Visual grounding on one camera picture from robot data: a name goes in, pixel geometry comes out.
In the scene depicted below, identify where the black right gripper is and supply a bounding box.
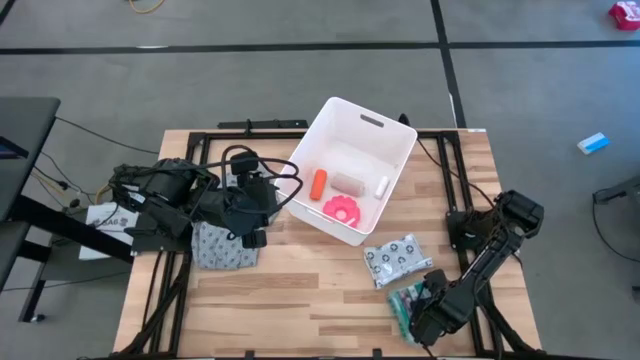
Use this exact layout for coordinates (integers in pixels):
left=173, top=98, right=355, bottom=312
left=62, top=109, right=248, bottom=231
left=408, top=268, right=474, bottom=347

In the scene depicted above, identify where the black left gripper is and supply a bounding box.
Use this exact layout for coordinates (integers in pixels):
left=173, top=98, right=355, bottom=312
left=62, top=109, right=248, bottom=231
left=221, top=173, right=280, bottom=250

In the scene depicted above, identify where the green packet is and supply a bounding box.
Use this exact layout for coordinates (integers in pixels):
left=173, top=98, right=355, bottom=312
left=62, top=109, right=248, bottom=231
left=387, top=281, right=427, bottom=347

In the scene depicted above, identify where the orange bandage roll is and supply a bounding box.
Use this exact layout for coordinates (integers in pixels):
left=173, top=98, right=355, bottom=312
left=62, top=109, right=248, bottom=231
left=309, top=168, right=329, bottom=202

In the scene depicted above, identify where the pink round tape dispenser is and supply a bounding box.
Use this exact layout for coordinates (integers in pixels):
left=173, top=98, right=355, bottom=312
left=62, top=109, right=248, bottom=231
left=322, top=194, right=362, bottom=230

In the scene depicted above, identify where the beige bandage roll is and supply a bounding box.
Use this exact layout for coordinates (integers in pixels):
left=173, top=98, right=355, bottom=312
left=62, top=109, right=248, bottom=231
left=329, top=172, right=367, bottom=198

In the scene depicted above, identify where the white plastic bin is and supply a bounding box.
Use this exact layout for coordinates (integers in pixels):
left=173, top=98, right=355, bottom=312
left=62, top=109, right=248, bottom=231
left=275, top=96, right=419, bottom=248

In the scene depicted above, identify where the grey patterned cloth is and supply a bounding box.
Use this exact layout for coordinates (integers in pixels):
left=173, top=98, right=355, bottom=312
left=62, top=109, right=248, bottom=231
left=190, top=172, right=281, bottom=272

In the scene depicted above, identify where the white pouch with black circles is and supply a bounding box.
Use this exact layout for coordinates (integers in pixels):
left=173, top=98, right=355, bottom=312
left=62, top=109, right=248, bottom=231
left=363, top=233, right=434, bottom=290

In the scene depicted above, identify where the black metal bar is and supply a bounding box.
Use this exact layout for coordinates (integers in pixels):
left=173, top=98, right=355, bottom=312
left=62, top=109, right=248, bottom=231
left=216, top=118, right=309, bottom=131

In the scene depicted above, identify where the white paper sheet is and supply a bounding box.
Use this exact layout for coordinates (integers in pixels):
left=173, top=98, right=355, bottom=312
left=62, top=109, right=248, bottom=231
left=78, top=200, right=141, bottom=262

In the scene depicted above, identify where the black stand leg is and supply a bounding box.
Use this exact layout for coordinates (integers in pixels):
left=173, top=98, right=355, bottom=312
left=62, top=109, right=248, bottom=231
left=592, top=173, right=640, bottom=206

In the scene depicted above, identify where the blue and white box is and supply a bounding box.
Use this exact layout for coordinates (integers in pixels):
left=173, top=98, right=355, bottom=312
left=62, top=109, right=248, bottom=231
left=576, top=131, right=612, bottom=156

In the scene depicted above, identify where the black desk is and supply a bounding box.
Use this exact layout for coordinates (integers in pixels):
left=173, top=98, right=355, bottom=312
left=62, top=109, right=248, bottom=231
left=0, top=96, right=135, bottom=324

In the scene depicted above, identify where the dark device on desk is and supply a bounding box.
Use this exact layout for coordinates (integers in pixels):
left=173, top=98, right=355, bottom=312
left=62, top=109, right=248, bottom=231
left=0, top=135, right=30, bottom=160

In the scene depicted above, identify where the red bag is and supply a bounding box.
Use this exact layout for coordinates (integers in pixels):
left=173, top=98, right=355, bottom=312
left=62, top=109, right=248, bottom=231
left=607, top=0, right=640, bottom=32

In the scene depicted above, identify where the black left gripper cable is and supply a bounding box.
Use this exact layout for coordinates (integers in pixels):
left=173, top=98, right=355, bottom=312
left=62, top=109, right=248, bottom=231
left=202, top=144, right=305, bottom=217

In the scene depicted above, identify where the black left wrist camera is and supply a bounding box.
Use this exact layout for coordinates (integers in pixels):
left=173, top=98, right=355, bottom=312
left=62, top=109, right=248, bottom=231
left=229, top=151, right=260, bottom=176

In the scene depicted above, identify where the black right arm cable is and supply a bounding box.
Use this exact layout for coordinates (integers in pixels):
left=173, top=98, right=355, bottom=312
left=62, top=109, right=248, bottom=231
left=397, top=113, right=501, bottom=209

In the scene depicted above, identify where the black metal table frame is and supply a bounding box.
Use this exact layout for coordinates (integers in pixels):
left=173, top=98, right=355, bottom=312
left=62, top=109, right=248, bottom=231
left=117, top=128, right=544, bottom=360

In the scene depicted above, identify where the black floor cable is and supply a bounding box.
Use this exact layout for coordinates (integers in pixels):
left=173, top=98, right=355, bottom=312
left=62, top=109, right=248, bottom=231
left=592, top=199, right=640, bottom=264
left=53, top=115, right=160, bottom=156

